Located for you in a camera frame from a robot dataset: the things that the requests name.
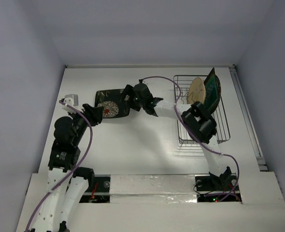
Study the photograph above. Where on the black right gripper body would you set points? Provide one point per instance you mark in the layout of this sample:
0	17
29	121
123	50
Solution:
128	97

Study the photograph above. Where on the grey wire dish rack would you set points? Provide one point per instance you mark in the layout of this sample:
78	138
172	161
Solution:
181	86

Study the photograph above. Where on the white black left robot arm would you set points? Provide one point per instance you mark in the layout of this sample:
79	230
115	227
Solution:
67	180

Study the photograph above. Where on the teal brown square plate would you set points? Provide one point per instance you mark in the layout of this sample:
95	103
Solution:
207	84

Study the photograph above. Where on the dark teal round plate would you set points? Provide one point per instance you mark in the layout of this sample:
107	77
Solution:
215	94

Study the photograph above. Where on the white front table ledge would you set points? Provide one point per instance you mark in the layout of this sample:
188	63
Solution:
262	209

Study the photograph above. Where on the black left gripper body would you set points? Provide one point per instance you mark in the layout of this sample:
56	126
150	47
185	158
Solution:
92	119

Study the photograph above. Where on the beige bird round plate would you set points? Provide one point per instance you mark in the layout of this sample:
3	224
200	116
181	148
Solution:
196	91

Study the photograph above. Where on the black floral square plate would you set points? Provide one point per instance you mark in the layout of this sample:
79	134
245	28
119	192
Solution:
113	105

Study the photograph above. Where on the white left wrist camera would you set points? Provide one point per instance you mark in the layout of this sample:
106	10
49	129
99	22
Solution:
70	100

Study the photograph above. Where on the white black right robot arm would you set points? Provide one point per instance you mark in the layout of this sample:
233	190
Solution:
197	120

